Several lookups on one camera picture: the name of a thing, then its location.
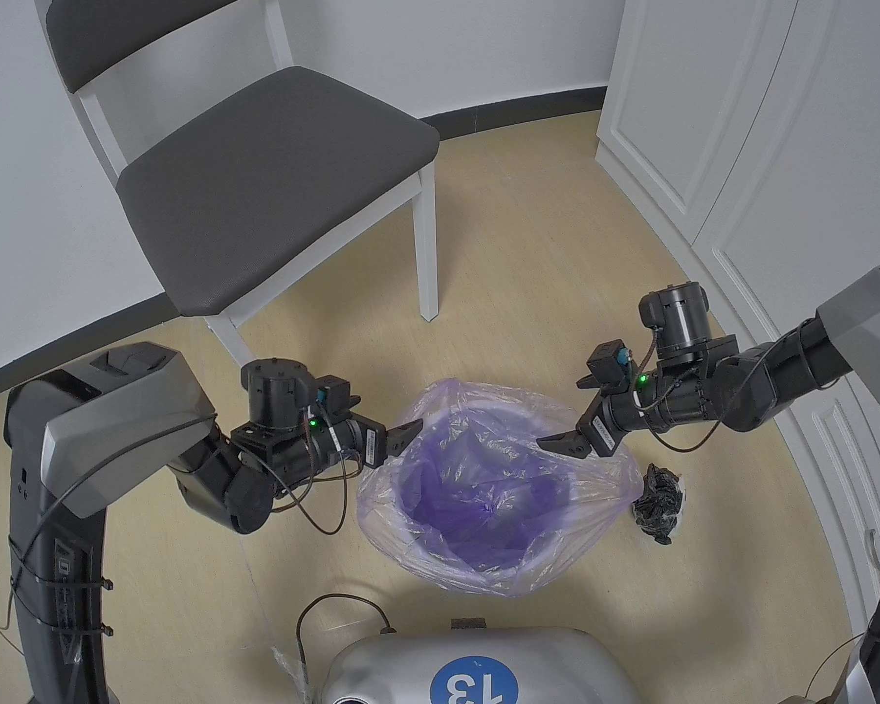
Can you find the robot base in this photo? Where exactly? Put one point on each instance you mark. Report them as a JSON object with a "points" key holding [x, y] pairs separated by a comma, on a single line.
{"points": [[411, 672]]}

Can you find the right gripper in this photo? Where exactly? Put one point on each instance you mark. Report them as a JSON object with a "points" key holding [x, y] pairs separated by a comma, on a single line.
{"points": [[623, 415]]}

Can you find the white trash bin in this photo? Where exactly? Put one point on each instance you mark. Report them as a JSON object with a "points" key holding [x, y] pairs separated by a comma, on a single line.
{"points": [[400, 518]]}

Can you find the purple plastic bag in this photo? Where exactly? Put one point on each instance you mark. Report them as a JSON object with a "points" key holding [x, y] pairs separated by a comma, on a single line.
{"points": [[484, 503]]}

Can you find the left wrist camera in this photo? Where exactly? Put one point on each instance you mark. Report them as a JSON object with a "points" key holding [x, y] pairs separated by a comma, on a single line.
{"points": [[335, 393]]}

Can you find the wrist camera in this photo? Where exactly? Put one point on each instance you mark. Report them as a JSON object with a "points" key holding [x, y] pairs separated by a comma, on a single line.
{"points": [[335, 393], [610, 360]]}

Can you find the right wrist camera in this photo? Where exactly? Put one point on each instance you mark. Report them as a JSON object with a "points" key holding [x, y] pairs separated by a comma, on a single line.
{"points": [[610, 360]]}

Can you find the grey and white chair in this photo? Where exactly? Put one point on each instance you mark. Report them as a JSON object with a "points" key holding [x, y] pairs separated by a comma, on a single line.
{"points": [[264, 158]]}

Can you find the black plastic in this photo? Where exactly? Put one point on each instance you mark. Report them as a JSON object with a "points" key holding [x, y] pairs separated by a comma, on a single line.
{"points": [[658, 503]]}

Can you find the clear crumpled wrapper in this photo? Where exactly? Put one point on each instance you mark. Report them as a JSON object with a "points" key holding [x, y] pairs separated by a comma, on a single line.
{"points": [[284, 663]]}

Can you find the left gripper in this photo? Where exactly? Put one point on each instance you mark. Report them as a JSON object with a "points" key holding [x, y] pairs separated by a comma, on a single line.
{"points": [[348, 444]]}

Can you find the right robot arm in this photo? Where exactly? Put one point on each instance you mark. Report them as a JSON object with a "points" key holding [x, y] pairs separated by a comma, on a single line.
{"points": [[851, 327]]}

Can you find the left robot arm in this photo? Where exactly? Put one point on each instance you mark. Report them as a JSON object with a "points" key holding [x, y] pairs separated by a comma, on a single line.
{"points": [[117, 422]]}

